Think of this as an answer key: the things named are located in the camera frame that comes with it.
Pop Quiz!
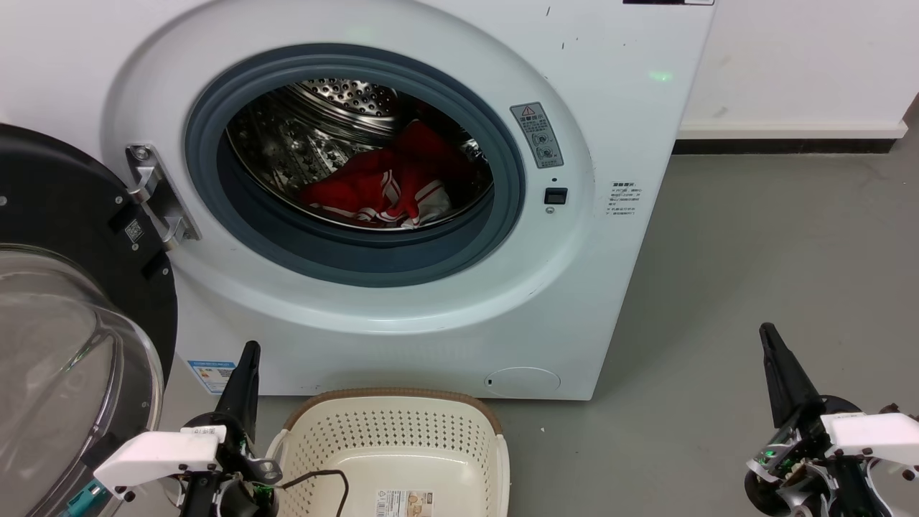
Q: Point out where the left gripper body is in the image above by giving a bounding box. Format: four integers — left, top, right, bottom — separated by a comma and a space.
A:
178, 414, 282, 517

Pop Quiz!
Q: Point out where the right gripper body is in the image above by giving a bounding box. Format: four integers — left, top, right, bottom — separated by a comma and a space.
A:
745, 395, 898, 517

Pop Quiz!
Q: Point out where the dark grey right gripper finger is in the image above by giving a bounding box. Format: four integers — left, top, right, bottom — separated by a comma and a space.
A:
760, 322, 825, 430

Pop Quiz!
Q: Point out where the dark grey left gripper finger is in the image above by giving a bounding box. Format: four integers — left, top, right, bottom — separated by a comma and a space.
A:
214, 340, 261, 442

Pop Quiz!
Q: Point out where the red white-striped garment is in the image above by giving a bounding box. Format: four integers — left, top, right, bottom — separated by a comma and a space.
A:
298, 118, 478, 230

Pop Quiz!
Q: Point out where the cream perforated laundry basket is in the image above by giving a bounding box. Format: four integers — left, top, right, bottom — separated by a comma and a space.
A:
264, 388, 512, 517

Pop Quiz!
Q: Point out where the black round glass washer door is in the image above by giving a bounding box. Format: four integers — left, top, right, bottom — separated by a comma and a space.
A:
0, 124, 179, 517

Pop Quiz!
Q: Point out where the blue energy label sticker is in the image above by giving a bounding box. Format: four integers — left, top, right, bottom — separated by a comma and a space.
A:
187, 359, 238, 394

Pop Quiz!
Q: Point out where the grey rubber door gasket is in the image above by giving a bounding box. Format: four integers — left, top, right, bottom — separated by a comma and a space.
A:
185, 43, 526, 288

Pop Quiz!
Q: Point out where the white front-load washing machine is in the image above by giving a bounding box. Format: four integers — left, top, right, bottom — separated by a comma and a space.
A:
0, 0, 717, 401

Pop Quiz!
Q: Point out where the chrome door hinge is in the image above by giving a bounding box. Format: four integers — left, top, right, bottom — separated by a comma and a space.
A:
126, 144, 202, 251

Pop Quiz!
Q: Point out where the white and black baseboard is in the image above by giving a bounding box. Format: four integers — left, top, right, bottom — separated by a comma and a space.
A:
673, 118, 909, 155

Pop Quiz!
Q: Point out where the perforated stainless steel drum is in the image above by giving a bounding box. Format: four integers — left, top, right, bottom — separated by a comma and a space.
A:
226, 78, 495, 232

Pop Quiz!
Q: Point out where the round drain filter cover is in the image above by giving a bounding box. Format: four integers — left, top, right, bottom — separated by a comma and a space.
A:
483, 366, 562, 399

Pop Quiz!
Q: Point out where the grey warning sticker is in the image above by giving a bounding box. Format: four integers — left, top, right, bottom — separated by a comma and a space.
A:
510, 102, 565, 169

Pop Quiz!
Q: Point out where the thin black cable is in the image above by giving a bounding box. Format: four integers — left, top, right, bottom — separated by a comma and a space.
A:
276, 470, 350, 517

